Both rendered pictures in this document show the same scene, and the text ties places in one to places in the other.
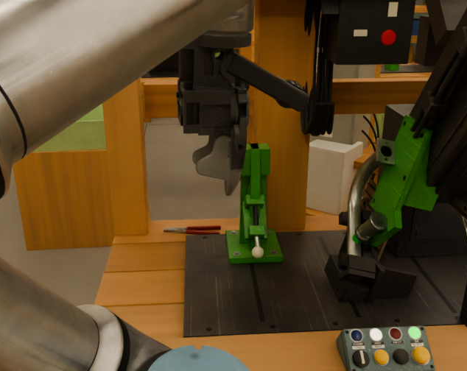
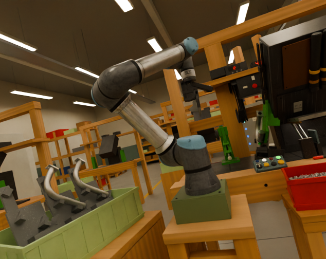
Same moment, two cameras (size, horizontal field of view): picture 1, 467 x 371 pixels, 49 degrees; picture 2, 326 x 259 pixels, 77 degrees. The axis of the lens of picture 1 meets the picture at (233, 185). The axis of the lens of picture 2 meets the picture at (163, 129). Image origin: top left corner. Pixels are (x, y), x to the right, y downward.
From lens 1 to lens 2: 0.61 m
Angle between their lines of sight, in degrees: 31
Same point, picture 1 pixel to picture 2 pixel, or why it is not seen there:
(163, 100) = (195, 126)
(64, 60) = (148, 61)
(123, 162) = not seen: hidden behind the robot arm
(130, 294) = not seen: hidden behind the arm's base
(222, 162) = (195, 107)
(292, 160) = (238, 133)
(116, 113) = (181, 130)
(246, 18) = (192, 73)
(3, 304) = (146, 118)
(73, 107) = (150, 67)
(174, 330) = not seen: hidden behind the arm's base
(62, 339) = (159, 130)
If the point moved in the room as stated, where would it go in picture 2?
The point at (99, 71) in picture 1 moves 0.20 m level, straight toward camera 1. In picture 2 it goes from (153, 63) to (143, 40)
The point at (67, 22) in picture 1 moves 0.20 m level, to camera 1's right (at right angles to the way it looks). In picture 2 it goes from (148, 57) to (197, 37)
